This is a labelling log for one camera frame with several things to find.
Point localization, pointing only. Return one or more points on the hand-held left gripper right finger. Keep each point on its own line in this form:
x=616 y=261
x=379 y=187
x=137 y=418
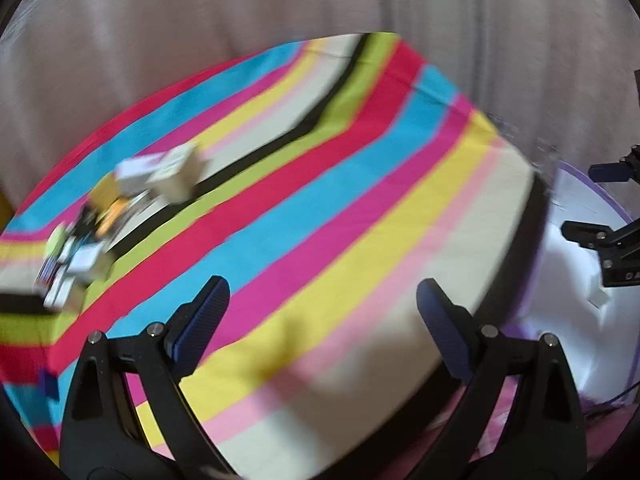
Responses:
x=445 y=332

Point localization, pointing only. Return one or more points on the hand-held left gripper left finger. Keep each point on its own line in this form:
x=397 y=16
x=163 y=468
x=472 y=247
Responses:
x=200 y=325

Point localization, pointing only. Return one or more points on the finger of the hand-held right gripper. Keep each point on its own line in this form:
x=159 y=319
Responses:
x=607 y=171
x=582 y=232

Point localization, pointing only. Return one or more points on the purple-rimmed white storage box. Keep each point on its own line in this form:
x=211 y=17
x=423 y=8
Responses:
x=565 y=310

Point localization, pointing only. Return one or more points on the small white box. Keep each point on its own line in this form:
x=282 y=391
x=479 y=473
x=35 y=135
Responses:
x=61 y=292
x=85 y=261

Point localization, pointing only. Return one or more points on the white packets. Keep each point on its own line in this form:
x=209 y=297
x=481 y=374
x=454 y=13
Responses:
x=182 y=172

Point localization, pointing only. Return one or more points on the white and purple box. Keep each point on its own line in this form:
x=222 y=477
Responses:
x=136 y=172

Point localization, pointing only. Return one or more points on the striped colourful tablecloth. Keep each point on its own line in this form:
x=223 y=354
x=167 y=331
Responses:
x=350 y=185

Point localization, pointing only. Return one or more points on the pink blanket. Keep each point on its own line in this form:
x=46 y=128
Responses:
x=605 y=450

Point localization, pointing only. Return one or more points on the beige curtain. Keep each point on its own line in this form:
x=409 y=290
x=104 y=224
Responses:
x=200 y=10

